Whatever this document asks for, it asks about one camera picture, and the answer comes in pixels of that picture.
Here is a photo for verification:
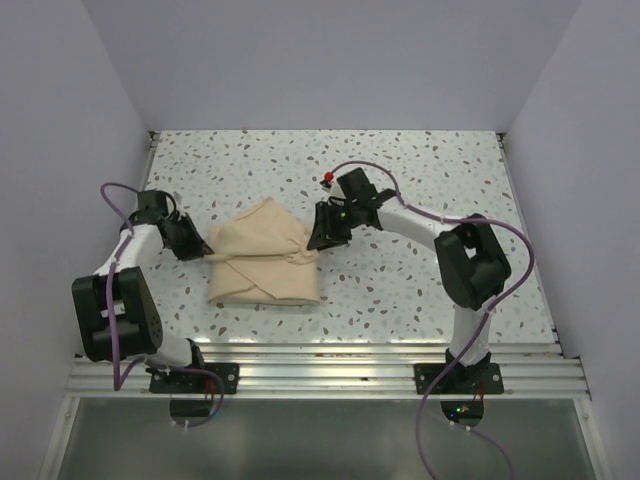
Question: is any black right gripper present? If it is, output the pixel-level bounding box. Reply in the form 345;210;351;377
308;200;361;251

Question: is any beige wooden board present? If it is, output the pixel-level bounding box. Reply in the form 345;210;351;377
208;197;320;306

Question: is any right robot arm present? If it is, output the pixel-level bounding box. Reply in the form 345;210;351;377
307;168;511;393

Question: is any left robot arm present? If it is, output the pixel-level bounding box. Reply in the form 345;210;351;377
71;190;213;393

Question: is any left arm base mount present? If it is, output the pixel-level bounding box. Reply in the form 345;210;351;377
145;354;240;395

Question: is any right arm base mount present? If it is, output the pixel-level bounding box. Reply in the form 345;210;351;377
413;351;505;395

